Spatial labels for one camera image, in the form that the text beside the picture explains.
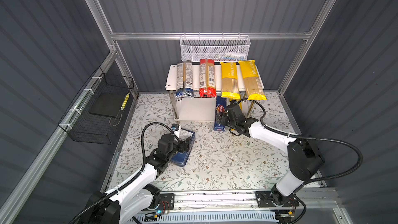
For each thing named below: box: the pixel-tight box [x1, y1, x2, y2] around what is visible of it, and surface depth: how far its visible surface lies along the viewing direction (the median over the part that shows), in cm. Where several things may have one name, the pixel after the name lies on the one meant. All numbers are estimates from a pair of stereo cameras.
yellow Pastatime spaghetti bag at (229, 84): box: [219, 61, 241, 100], surface depth 76 cm
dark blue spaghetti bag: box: [175, 60, 194, 98], surface depth 77 cm
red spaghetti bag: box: [199, 59, 217, 98], surface depth 77 cm
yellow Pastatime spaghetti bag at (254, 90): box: [238, 60, 267, 101], surface depth 76 cm
